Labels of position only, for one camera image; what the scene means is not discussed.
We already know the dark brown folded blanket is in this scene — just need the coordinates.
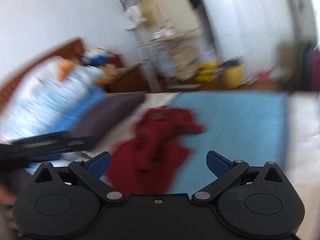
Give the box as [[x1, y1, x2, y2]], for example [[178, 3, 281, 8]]
[[70, 92, 145, 145]]

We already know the wooden bed headboard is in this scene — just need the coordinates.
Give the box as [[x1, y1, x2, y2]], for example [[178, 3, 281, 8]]
[[1, 37, 84, 112]]

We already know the wooden nightstand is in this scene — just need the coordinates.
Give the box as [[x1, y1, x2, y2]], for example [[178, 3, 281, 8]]
[[104, 64, 151, 93]]

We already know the light blue bed sheet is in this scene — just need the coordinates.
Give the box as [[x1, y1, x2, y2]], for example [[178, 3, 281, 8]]
[[168, 91, 288, 196]]

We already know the person's left hand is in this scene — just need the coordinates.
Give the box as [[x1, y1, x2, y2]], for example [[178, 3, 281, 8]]
[[1, 185, 17, 230]]

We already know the yellow plastic bag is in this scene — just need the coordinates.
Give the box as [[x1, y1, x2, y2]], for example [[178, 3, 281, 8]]
[[195, 61, 220, 83]]

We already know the red knit sweater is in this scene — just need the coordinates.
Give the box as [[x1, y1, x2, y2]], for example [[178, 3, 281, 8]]
[[106, 106, 205, 196]]

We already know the white rolling side table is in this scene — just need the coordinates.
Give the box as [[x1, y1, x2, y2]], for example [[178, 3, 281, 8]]
[[133, 28, 200, 93]]

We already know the white tote bag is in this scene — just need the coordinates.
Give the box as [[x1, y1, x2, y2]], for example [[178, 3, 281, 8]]
[[124, 5, 148, 30]]

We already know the brown paper bag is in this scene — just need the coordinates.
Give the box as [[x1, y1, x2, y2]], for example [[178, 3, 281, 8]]
[[167, 41, 200, 81]]

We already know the yellow trash bin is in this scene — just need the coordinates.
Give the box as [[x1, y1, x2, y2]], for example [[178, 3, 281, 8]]
[[221, 59, 244, 89]]

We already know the light blue quilted duvet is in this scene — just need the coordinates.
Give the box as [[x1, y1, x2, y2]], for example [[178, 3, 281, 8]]
[[1, 56, 103, 142]]

